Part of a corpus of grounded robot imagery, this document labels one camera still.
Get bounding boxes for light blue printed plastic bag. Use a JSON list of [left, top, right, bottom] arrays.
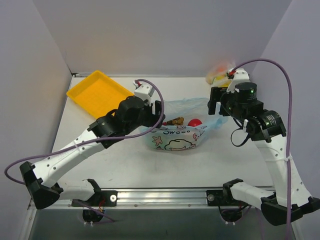
[[141, 97, 228, 151]]

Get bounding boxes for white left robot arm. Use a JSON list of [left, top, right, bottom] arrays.
[[19, 96, 164, 210]]

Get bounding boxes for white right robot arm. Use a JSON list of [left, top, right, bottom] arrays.
[[207, 82, 320, 226]]

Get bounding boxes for clear bag of yellow fruit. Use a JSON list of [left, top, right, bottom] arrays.
[[205, 60, 236, 88]]

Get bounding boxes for red round fruit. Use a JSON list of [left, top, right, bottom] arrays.
[[187, 118, 203, 127]]

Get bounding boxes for yellow plastic tray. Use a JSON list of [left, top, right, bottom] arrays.
[[66, 70, 134, 119]]

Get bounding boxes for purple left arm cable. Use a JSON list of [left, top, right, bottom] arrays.
[[4, 78, 166, 223]]

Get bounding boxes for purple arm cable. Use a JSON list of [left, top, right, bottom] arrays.
[[4, 78, 166, 223], [227, 58, 294, 240]]

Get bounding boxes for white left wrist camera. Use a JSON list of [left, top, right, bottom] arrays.
[[133, 79, 155, 106]]

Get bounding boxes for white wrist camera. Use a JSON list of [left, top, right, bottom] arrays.
[[133, 79, 155, 106], [226, 68, 250, 93]]

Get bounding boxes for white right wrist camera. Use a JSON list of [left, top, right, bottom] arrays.
[[226, 68, 250, 93]]

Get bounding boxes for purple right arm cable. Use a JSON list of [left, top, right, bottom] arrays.
[[227, 58, 294, 240]]

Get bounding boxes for aluminium front rail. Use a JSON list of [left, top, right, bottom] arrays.
[[28, 187, 280, 210]]

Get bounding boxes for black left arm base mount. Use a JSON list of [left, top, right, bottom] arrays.
[[79, 178, 118, 207]]

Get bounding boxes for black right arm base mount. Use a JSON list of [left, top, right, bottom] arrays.
[[205, 178, 247, 207]]

